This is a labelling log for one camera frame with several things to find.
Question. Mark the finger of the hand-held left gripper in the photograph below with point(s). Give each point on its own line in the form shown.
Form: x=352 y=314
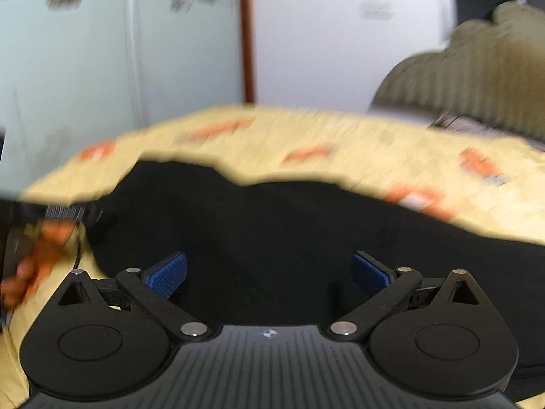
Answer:
x=64 y=211

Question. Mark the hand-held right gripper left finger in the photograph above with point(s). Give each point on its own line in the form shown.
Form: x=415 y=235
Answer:
x=168 y=273

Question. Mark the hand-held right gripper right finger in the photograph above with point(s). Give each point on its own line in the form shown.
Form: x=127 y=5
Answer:
x=368 y=272

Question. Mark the black pants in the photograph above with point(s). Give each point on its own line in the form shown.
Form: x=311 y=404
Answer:
x=298 y=243

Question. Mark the yellow carrot print blanket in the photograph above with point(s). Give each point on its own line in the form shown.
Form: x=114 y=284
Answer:
x=362 y=149

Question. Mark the frosted glass floral door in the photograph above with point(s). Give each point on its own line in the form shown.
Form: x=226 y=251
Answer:
x=85 y=59

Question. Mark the olive padded headboard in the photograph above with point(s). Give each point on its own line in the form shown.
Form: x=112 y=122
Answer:
x=481 y=72

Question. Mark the brown wooden door frame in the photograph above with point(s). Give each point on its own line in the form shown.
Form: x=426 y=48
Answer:
x=247 y=34

